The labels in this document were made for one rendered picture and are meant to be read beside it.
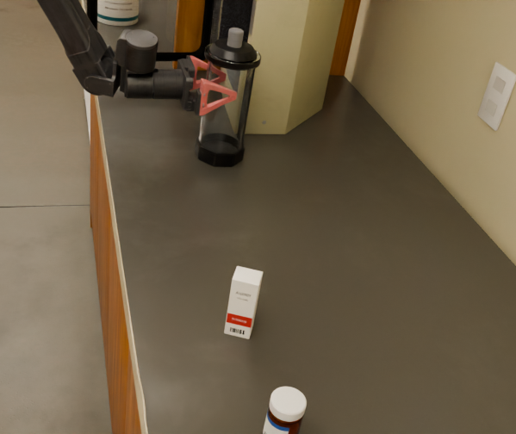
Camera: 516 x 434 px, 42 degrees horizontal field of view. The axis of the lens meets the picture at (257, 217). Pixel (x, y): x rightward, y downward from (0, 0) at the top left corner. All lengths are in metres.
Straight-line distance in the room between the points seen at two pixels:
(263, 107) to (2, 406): 1.18
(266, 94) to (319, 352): 0.69
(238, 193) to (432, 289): 0.41
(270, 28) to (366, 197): 0.40
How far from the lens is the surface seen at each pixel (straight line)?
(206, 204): 1.24
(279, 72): 1.47
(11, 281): 2.54
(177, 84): 1.28
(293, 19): 1.43
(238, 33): 1.28
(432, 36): 1.62
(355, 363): 0.97
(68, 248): 2.68
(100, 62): 1.27
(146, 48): 1.23
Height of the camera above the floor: 1.60
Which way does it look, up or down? 33 degrees down
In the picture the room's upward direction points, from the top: 10 degrees clockwise
